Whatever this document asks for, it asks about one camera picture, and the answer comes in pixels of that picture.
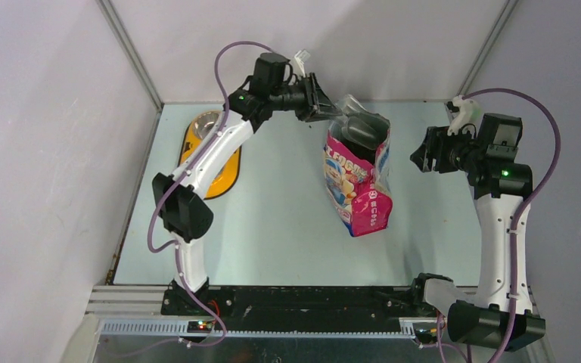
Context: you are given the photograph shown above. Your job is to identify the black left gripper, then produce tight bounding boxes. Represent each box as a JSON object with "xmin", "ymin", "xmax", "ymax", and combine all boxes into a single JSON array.
[{"xmin": 269, "ymin": 73, "xmax": 341, "ymax": 123}]

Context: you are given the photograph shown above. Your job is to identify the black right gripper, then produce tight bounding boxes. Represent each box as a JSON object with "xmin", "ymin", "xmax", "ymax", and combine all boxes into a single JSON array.
[{"xmin": 411, "ymin": 123, "xmax": 486, "ymax": 173}]

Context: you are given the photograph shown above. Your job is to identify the pink blue pet food bag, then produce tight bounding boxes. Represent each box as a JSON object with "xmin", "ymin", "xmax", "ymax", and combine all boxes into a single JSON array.
[{"xmin": 323, "ymin": 118, "xmax": 393, "ymax": 237}]

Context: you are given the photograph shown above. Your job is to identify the clear plastic scoop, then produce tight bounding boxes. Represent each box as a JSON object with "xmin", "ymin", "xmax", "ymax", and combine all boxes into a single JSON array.
[{"xmin": 331, "ymin": 94, "xmax": 390, "ymax": 150}]

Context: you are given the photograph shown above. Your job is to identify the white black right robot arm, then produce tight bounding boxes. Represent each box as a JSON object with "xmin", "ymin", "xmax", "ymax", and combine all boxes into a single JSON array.
[{"xmin": 409, "ymin": 113, "xmax": 545, "ymax": 352}]

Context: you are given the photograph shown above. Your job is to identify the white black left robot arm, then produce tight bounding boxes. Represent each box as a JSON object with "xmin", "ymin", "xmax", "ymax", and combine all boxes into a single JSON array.
[{"xmin": 152, "ymin": 50, "xmax": 340, "ymax": 315}]

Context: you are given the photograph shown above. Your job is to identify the yellow double pet bowl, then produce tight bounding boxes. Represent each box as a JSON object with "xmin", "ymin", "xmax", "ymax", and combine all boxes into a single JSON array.
[{"xmin": 178, "ymin": 110, "xmax": 242, "ymax": 201}]

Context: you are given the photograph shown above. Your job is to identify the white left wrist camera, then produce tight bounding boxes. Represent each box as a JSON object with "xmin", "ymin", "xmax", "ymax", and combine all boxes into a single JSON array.
[{"xmin": 291, "ymin": 49, "xmax": 310, "ymax": 77}]

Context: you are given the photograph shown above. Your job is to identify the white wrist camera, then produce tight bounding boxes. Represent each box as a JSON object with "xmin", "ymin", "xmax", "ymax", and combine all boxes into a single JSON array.
[
  {"xmin": 446, "ymin": 95, "xmax": 483, "ymax": 136},
  {"xmin": 291, "ymin": 49, "xmax": 310, "ymax": 77}
]

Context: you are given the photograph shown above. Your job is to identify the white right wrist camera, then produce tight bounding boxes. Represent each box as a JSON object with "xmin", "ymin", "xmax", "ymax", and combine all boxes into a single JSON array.
[{"xmin": 446, "ymin": 95, "xmax": 483, "ymax": 136}]

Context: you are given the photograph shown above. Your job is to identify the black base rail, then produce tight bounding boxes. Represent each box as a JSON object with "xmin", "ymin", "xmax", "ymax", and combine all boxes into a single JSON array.
[{"xmin": 160, "ymin": 283, "xmax": 437, "ymax": 334}]

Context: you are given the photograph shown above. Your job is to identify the aluminium frame rail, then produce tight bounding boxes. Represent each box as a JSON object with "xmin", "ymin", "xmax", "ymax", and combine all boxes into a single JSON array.
[{"xmin": 86, "ymin": 285, "xmax": 437, "ymax": 342}]

